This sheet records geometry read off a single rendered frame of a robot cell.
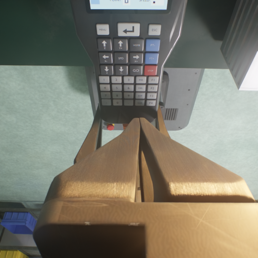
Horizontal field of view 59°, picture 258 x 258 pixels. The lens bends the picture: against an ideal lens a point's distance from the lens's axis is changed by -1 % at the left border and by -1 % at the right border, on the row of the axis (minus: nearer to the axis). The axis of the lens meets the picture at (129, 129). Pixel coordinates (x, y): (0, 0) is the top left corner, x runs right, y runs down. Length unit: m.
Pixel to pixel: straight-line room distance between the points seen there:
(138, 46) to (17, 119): 1.63
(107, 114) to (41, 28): 0.18
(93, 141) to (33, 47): 0.21
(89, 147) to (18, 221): 2.86
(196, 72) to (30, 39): 0.78
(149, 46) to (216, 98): 1.36
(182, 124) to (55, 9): 1.02
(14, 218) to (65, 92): 1.98
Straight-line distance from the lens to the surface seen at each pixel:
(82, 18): 0.20
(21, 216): 3.10
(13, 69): 1.49
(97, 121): 0.26
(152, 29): 0.20
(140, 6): 0.19
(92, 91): 1.10
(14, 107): 1.72
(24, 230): 3.45
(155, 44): 0.21
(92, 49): 0.21
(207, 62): 0.41
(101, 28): 0.20
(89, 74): 1.04
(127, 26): 0.20
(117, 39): 0.20
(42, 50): 0.41
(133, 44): 0.21
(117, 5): 0.19
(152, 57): 0.21
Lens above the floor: 1.08
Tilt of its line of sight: 40 degrees down
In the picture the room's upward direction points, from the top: 179 degrees counter-clockwise
